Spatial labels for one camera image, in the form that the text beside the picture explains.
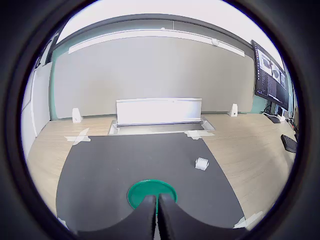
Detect small white plastic terminal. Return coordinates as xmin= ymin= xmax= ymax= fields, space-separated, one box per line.
xmin=194 ymin=156 xmax=210 ymax=172

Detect round green lid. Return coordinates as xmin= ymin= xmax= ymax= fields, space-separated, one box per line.
xmin=127 ymin=178 xmax=178 ymax=216

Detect dark grey mat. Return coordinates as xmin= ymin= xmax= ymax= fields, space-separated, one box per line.
xmin=55 ymin=133 xmax=247 ymax=232

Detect wide white tape patch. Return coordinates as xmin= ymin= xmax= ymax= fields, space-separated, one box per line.
xmin=232 ymin=211 xmax=265 ymax=230

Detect long white tape strip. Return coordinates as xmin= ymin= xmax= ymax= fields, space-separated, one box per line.
xmin=184 ymin=129 xmax=216 ymax=141

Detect crossed white tape strips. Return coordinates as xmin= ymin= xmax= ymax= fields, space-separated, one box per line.
xmin=63 ymin=127 xmax=91 ymax=146

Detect black keyboard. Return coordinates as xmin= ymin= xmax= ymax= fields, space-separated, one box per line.
xmin=280 ymin=134 xmax=298 ymax=154

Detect grey partition panel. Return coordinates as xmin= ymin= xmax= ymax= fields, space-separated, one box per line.
xmin=49 ymin=36 xmax=256 ymax=121

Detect black computer monitor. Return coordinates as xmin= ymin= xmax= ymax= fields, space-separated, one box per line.
xmin=251 ymin=39 xmax=291 ymax=111

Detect silver cable duct tray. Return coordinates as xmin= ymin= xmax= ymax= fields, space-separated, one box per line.
xmin=107 ymin=116 xmax=216 ymax=136

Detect silver cable duct flap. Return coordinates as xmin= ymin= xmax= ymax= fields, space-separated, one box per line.
xmin=116 ymin=97 xmax=203 ymax=126

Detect small white bracket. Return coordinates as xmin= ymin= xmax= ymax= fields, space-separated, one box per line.
xmin=71 ymin=107 xmax=82 ymax=124
xmin=227 ymin=103 xmax=239 ymax=117

